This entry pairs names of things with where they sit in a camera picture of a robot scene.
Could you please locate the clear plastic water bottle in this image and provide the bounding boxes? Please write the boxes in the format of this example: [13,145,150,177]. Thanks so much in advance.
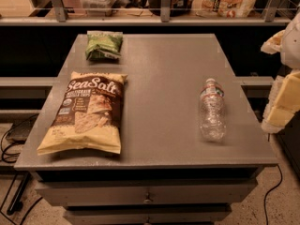
[199,78,226,143]

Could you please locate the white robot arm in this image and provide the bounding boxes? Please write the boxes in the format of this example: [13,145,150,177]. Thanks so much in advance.
[261,14,300,133]

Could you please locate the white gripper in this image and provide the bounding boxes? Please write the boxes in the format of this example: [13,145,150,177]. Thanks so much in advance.
[261,30,300,134]

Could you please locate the grey cabinet with drawers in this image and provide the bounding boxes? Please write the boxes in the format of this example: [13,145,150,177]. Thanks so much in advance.
[15,34,278,225]

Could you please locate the colourful snack bag on shelf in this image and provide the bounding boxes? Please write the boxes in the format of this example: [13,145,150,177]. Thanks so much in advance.
[194,0,256,18]

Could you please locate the round metal drawer knob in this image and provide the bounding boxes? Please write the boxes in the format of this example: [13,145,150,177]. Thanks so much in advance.
[143,192,153,204]

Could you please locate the black cables left floor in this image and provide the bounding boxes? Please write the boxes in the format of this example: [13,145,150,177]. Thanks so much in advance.
[0,113,43,225]

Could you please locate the green jalapeno chip bag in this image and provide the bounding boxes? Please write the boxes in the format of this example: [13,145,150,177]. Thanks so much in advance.
[85,31,123,60]

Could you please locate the yellow sea salt chip bag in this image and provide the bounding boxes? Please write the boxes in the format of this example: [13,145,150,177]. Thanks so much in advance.
[37,72,127,155]

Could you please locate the grey metal shelf rail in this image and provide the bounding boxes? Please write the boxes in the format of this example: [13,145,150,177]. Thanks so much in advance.
[0,0,299,26]

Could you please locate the black cable right floor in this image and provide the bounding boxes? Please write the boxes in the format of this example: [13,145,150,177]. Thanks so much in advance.
[262,164,284,225]

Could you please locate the black power adapter box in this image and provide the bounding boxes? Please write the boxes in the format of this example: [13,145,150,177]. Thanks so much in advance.
[6,121,34,143]

